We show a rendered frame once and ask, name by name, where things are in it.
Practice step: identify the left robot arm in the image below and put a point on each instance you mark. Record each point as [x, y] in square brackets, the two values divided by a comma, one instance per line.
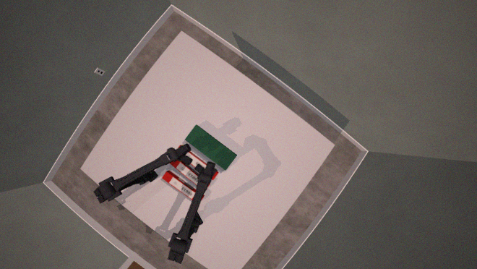
[145, 173]

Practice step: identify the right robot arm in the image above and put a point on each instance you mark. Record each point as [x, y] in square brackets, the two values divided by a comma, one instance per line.
[192, 220]

